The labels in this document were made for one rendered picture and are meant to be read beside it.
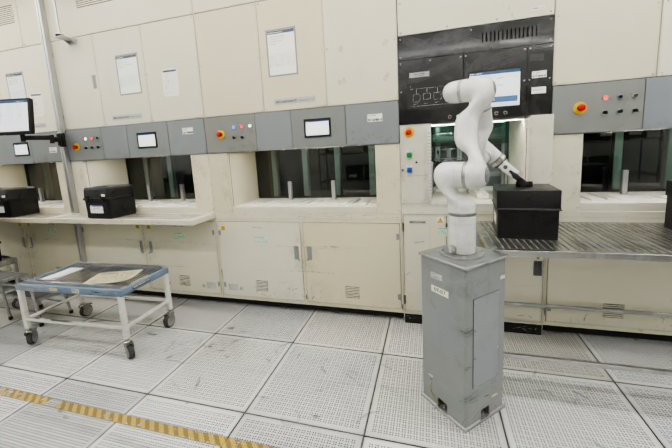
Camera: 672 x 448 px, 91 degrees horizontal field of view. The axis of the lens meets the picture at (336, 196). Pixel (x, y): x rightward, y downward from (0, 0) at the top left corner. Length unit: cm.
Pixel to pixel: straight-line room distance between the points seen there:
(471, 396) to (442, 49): 189
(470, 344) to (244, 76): 221
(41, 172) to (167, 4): 272
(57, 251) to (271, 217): 239
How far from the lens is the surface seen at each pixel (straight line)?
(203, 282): 313
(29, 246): 460
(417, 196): 229
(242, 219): 273
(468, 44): 234
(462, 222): 155
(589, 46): 247
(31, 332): 331
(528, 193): 190
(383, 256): 241
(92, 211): 336
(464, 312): 156
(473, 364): 172
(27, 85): 427
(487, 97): 161
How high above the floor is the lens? 128
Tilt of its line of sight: 8 degrees down
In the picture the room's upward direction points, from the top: 3 degrees counter-clockwise
